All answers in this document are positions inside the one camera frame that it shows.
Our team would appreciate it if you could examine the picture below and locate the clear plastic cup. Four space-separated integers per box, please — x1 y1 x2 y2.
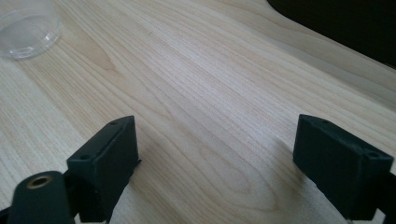
0 0 63 61

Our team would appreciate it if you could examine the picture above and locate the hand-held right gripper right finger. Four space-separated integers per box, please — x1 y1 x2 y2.
292 113 395 221

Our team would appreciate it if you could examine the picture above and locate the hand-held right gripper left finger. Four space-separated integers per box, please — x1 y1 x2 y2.
66 115 142 224

